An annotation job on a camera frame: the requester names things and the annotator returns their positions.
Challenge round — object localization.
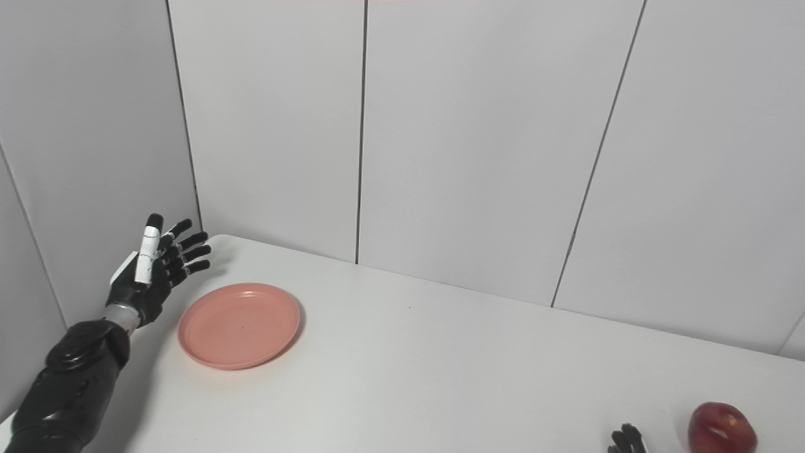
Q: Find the pink round plate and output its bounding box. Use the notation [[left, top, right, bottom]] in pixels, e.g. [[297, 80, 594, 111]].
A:
[[177, 282, 301, 371]]

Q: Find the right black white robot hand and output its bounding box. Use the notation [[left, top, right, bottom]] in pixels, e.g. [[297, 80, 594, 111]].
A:
[[608, 423, 649, 453]]

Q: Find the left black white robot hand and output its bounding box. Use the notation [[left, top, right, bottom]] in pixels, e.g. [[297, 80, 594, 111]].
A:
[[104, 213, 212, 329]]

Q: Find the red apple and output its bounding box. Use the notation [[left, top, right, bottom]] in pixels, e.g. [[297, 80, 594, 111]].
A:
[[687, 402, 758, 453]]

